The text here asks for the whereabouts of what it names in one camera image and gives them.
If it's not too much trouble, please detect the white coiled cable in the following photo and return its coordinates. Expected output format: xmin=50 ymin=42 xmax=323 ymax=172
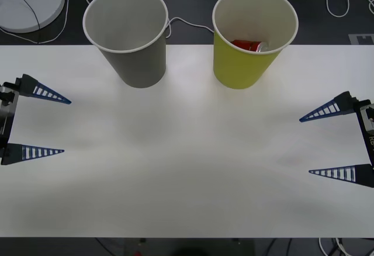
xmin=317 ymin=237 xmax=351 ymax=256

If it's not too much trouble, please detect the grey plastic waste bin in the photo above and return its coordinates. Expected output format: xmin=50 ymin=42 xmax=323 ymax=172
xmin=82 ymin=0 xmax=169 ymax=89

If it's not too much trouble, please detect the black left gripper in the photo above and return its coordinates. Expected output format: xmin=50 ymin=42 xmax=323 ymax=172
xmin=0 ymin=74 xmax=72 ymax=165

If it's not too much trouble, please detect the red drink can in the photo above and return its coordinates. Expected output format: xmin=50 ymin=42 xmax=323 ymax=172
xmin=231 ymin=39 xmax=269 ymax=53

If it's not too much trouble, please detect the yellow-green plastic waste bin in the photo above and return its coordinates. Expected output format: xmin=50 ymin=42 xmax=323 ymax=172
xmin=212 ymin=0 xmax=299 ymax=90

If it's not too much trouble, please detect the thin black cable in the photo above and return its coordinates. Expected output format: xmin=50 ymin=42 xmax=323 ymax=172
xmin=7 ymin=0 xmax=41 ymax=44

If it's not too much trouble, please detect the white power strip cable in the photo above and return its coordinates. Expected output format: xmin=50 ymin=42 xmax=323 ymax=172
xmin=75 ymin=0 xmax=216 ymax=39

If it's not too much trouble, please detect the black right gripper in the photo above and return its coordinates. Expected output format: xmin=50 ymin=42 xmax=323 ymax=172
xmin=299 ymin=91 xmax=374 ymax=188

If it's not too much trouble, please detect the thin white looped cable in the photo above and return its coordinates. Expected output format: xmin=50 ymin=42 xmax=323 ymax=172
xmin=0 ymin=0 xmax=70 ymax=45

